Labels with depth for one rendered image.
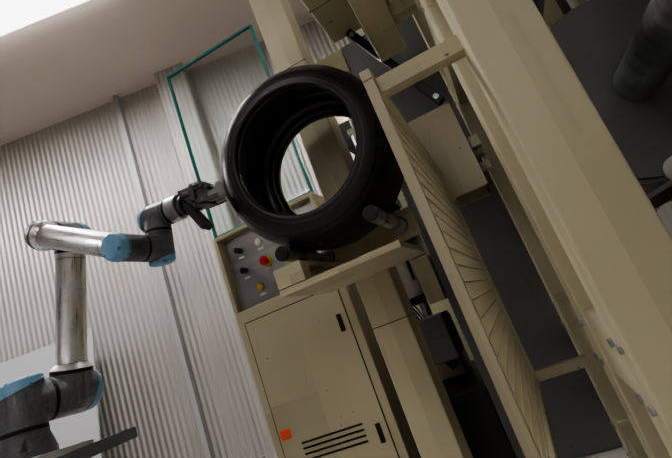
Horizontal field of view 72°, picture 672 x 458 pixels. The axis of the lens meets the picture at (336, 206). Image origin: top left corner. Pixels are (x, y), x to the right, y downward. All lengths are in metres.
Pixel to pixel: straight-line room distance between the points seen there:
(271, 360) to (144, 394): 2.61
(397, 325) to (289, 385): 0.70
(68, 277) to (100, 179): 3.08
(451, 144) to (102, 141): 4.21
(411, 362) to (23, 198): 4.61
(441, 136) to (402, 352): 0.71
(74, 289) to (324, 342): 1.01
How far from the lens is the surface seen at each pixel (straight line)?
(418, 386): 1.62
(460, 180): 1.52
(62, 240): 1.87
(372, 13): 1.56
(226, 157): 1.48
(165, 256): 1.67
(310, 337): 2.05
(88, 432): 4.49
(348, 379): 2.02
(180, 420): 4.53
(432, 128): 1.57
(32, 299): 5.27
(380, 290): 1.61
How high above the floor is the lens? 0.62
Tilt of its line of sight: 16 degrees up
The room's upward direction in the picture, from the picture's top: 21 degrees counter-clockwise
